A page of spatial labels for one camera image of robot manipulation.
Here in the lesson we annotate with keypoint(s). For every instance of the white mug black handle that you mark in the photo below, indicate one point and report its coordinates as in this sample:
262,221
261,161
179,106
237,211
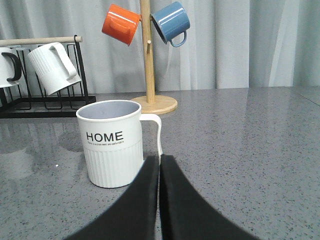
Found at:
10,68

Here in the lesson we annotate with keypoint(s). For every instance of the orange mug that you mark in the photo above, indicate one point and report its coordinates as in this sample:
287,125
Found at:
121,24

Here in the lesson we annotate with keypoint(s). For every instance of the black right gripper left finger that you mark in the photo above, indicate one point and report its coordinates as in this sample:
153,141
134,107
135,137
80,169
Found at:
133,215

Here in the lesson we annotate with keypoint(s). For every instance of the wooden mug tree stand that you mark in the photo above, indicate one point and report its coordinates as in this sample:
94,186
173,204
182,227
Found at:
151,103

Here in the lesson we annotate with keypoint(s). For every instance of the black wire mug rack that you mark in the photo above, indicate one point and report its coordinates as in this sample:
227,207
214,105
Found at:
29,99

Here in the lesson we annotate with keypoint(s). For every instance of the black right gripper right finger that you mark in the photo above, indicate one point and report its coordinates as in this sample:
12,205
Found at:
185,215

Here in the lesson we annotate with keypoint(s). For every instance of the white HOME mug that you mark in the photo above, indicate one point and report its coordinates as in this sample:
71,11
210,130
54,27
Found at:
112,139

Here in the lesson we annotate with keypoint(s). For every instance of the blue mug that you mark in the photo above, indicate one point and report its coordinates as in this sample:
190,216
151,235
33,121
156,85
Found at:
170,22

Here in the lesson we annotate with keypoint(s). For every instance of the white ribbed mug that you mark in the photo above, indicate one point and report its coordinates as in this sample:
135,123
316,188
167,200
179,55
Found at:
53,67

